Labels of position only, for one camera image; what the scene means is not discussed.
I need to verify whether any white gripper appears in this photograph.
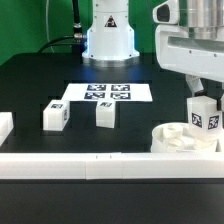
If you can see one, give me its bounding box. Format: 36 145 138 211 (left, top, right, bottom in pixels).
153 0 224 110

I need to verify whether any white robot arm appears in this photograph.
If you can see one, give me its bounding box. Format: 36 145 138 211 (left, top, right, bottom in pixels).
82 0 224 111

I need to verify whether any white marker sheet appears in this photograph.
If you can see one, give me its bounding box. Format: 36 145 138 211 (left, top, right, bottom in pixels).
62 83 153 102

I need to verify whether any black cable vertical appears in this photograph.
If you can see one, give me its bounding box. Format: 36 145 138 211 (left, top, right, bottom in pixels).
72 0 82 32

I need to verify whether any white front fence wall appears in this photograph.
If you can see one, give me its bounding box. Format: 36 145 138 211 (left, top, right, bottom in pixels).
0 153 224 180

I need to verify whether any white fence wall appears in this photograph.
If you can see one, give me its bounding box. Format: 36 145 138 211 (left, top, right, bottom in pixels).
0 112 14 147
0 153 224 180

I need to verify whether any black cable horizontal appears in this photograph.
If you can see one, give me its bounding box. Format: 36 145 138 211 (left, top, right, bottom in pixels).
37 33 88 54

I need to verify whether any thin white cable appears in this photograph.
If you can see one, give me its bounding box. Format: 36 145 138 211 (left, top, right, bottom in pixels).
45 0 56 54

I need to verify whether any white left fence wall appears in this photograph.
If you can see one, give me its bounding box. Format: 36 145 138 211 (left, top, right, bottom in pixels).
0 112 14 147

